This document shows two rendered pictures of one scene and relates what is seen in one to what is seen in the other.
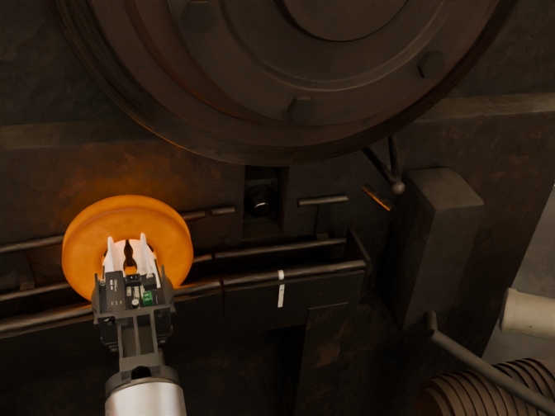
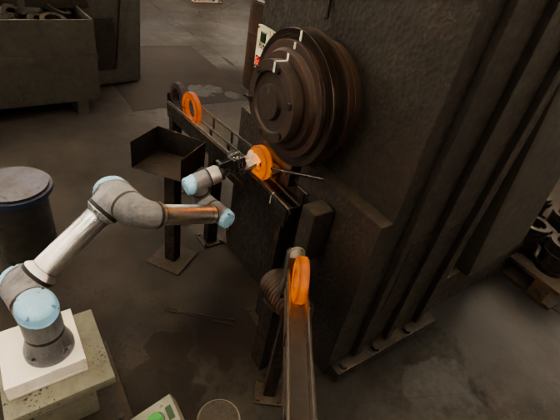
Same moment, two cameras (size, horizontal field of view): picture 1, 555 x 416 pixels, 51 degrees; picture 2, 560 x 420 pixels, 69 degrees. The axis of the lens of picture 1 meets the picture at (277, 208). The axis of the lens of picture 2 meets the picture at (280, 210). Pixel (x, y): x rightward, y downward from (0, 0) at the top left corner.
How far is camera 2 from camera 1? 139 cm
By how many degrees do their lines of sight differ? 54
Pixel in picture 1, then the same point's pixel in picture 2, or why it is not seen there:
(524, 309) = (293, 251)
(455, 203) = (309, 208)
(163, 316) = (233, 164)
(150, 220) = (262, 154)
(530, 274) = not seen: outside the picture
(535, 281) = not seen: outside the picture
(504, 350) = (404, 409)
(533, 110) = (364, 212)
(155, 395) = (214, 168)
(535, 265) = not seen: outside the picture
